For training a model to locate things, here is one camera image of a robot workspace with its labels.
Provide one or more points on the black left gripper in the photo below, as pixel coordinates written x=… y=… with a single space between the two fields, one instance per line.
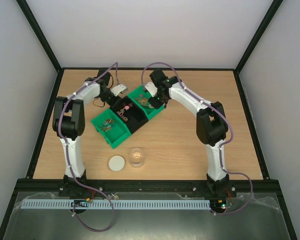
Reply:
x=116 y=104

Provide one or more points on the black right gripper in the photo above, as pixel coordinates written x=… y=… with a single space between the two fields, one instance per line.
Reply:
x=156 y=102

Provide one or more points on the black bin with lollipops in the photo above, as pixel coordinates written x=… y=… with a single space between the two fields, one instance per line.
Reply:
x=129 y=113

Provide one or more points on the silver metal scoop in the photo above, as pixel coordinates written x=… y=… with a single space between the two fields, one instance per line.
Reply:
x=145 y=103

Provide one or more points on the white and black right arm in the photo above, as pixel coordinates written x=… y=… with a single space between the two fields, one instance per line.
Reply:
x=211 y=127

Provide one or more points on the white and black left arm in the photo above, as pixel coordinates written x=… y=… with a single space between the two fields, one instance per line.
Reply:
x=69 y=119

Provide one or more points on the green bin with star candies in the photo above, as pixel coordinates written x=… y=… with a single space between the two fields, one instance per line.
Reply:
x=138 y=93

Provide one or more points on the green bin on left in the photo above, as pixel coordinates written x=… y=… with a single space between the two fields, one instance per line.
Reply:
x=110 y=126

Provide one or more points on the clear plastic jar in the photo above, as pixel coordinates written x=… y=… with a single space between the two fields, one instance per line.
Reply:
x=136 y=157

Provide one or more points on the white round jar lid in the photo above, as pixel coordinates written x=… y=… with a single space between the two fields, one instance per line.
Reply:
x=116 y=163

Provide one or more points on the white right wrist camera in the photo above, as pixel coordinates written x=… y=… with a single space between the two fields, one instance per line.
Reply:
x=151 y=88

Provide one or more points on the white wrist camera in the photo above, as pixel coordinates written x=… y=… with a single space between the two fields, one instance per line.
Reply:
x=119 y=89
x=151 y=88

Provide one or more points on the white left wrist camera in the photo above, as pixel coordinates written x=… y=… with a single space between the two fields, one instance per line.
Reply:
x=119 y=89

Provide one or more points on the light blue slotted cable duct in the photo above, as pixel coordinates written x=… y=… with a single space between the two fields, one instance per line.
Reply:
x=61 y=204

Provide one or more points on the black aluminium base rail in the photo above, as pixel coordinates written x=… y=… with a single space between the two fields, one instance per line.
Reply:
x=193 y=188

